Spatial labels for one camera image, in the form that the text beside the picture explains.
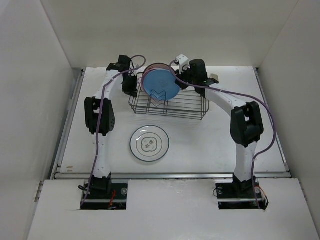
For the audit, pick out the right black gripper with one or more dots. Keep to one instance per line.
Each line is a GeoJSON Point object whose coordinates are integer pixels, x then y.
{"type": "Point", "coordinates": [181, 84]}

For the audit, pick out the beige plastic cutlery holder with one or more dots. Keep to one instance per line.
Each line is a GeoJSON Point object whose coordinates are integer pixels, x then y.
{"type": "Point", "coordinates": [214, 78]}

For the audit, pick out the white plate with flower outline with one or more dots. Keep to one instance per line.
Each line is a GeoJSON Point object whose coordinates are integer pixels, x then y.
{"type": "Point", "coordinates": [149, 143]}

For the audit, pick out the dark wire dish rack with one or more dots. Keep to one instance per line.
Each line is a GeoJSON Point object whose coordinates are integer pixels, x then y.
{"type": "Point", "coordinates": [187, 104]}

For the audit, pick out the blue plate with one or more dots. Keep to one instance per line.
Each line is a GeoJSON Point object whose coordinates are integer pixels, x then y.
{"type": "Point", "coordinates": [171, 92]}

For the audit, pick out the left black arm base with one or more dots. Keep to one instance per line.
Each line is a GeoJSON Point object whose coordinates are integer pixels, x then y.
{"type": "Point", "coordinates": [103, 194]}

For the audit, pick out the aluminium rail frame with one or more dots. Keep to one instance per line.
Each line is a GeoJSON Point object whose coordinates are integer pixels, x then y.
{"type": "Point", "coordinates": [199, 149]}

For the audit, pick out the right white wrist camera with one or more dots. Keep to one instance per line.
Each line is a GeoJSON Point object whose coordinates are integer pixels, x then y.
{"type": "Point", "coordinates": [183, 62]}

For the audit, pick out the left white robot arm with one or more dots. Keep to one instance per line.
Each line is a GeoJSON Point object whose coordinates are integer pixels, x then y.
{"type": "Point", "coordinates": [100, 116]}

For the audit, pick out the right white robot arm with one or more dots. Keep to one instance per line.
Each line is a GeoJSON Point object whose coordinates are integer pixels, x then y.
{"type": "Point", "coordinates": [246, 124]}

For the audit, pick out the pink plate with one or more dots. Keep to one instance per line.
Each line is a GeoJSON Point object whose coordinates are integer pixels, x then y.
{"type": "Point", "coordinates": [147, 72]}

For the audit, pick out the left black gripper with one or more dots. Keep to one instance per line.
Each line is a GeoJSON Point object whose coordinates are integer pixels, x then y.
{"type": "Point", "coordinates": [132, 91]}

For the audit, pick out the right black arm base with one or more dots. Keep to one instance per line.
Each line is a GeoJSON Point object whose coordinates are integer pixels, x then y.
{"type": "Point", "coordinates": [237, 195]}

